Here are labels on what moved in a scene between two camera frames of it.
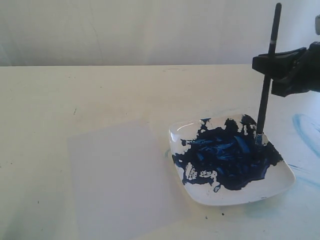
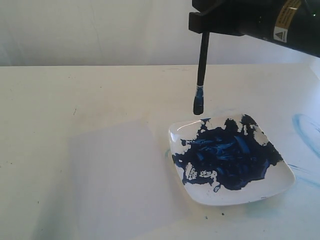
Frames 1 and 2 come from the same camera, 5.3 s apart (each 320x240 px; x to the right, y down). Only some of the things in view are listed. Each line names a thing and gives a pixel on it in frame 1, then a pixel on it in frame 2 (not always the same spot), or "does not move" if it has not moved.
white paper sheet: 125,184 does not move
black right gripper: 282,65 -> 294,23
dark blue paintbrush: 259,136 -> 198,105
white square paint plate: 219,160 does not move
